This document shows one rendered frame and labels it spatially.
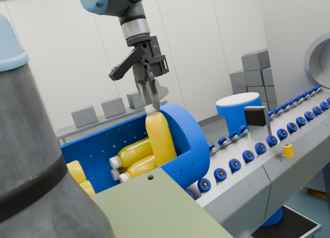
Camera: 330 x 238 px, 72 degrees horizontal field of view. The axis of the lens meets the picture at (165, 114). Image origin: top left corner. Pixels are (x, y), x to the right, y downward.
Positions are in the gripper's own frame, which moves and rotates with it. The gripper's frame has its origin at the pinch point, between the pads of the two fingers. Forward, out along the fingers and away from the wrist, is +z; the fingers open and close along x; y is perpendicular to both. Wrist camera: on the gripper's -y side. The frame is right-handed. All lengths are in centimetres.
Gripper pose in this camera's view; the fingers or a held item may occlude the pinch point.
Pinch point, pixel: (151, 107)
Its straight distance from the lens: 67.3
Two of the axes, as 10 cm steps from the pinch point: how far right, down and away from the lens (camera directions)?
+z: 2.7, 9.4, 1.9
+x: -5.2, -0.3, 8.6
